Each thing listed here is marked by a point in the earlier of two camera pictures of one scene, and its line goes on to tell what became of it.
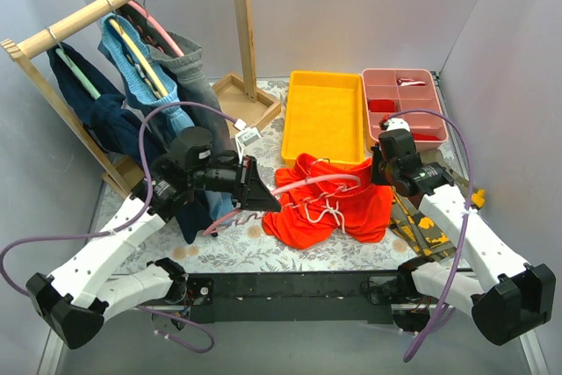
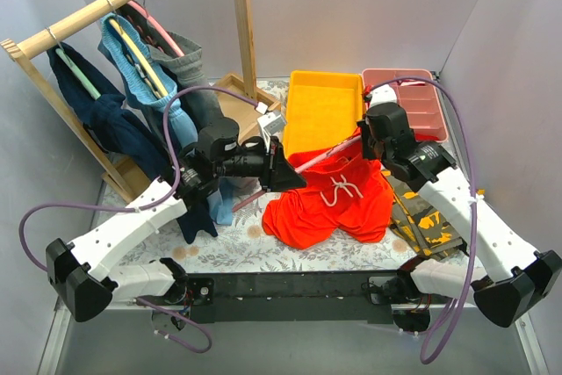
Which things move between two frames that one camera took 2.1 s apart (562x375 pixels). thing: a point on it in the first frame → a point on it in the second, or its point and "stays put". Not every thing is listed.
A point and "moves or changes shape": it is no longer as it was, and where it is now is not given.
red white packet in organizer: (406, 82) stays put
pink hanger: (291, 186) → (262, 195)
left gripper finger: (254, 192) → (281, 176)
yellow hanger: (140, 59) stays put
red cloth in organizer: (421, 136) stays put
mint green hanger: (96, 96) stays put
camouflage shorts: (414, 227) stays put
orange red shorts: (318, 200) moves or changes shape
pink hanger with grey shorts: (148, 14) stays put
